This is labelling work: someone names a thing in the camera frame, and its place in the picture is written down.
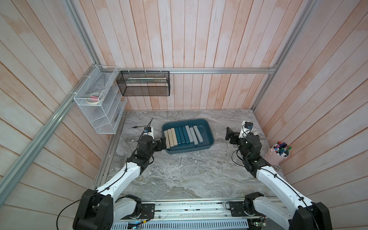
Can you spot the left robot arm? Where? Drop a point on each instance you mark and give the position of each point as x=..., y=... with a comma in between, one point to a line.
x=115, y=184

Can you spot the white wire shelf rack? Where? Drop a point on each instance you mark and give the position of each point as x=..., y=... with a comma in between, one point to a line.
x=104, y=117

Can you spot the black mesh basket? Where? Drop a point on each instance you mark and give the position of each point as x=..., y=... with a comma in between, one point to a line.
x=144, y=83

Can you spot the tape roll in rack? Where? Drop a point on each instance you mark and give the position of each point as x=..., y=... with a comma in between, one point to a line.
x=94, y=98

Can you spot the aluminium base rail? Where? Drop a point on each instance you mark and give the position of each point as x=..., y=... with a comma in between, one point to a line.
x=185, y=210

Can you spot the teal plastic storage box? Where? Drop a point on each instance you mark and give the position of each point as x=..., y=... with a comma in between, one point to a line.
x=204, y=129

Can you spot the pink pen cup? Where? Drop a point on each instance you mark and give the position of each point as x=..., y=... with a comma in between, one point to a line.
x=277, y=153

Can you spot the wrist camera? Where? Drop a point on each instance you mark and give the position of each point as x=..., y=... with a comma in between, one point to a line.
x=149, y=131
x=246, y=128

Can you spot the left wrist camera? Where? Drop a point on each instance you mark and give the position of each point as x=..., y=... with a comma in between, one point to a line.
x=149, y=131

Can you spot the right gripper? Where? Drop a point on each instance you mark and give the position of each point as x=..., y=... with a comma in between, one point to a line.
x=230, y=136

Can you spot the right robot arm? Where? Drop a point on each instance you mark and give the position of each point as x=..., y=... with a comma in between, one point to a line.
x=298, y=213

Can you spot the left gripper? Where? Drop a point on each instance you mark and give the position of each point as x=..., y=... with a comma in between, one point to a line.
x=159, y=147

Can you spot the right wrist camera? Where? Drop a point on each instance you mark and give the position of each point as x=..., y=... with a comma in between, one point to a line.
x=246, y=128

